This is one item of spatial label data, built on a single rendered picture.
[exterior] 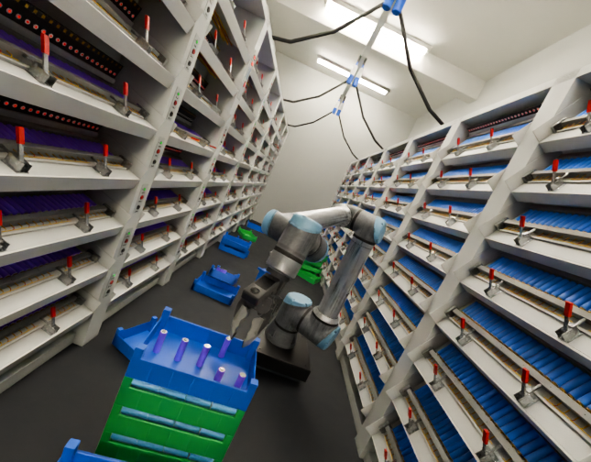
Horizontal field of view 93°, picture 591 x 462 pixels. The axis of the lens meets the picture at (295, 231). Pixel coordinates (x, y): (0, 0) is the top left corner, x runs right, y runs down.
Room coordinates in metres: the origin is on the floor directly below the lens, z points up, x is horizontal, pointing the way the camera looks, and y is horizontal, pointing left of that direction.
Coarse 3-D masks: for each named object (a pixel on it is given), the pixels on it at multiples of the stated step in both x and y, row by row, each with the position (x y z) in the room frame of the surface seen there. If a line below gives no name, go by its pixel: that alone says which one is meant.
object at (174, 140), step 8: (184, 120) 1.58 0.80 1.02; (200, 128) 1.71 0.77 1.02; (176, 136) 1.21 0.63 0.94; (208, 136) 1.72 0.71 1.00; (168, 144) 1.16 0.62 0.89; (176, 144) 1.22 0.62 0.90; (184, 144) 1.29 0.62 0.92; (192, 144) 1.37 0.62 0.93; (208, 144) 1.70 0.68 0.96; (216, 144) 1.72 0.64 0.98; (192, 152) 1.44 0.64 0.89; (200, 152) 1.53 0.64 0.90; (208, 152) 1.64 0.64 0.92
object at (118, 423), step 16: (112, 416) 0.57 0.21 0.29; (128, 416) 0.58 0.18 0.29; (112, 432) 0.58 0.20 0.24; (128, 432) 0.58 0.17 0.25; (144, 432) 0.59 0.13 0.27; (160, 432) 0.60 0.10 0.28; (176, 432) 0.60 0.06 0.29; (176, 448) 0.60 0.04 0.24; (192, 448) 0.61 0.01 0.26; (208, 448) 0.62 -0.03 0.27; (224, 448) 0.62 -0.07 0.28
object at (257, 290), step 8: (256, 280) 0.67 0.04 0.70; (264, 280) 0.69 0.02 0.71; (272, 280) 0.70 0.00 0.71; (248, 288) 0.64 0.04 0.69; (256, 288) 0.64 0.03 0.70; (264, 288) 0.66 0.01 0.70; (272, 288) 0.68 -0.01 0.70; (248, 296) 0.62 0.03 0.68; (256, 296) 0.62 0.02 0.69; (264, 296) 0.64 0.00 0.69; (256, 304) 0.62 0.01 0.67
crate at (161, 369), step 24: (168, 312) 0.75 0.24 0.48; (168, 336) 0.75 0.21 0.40; (192, 336) 0.79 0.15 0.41; (216, 336) 0.80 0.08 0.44; (144, 360) 0.58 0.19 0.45; (168, 360) 0.67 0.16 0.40; (192, 360) 0.71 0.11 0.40; (216, 360) 0.75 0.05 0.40; (240, 360) 0.79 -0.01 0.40; (168, 384) 0.59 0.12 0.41; (192, 384) 0.60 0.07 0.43; (216, 384) 0.61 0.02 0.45; (240, 408) 0.62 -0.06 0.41
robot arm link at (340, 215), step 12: (336, 204) 1.37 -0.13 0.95; (348, 204) 1.38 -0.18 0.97; (276, 216) 0.91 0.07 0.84; (288, 216) 0.93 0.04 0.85; (312, 216) 1.06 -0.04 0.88; (324, 216) 1.14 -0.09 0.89; (336, 216) 1.23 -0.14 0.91; (348, 216) 1.33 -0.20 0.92; (264, 228) 0.91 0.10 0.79; (276, 228) 0.89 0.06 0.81; (348, 228) 1.40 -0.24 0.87; (276, 240) 0.91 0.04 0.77
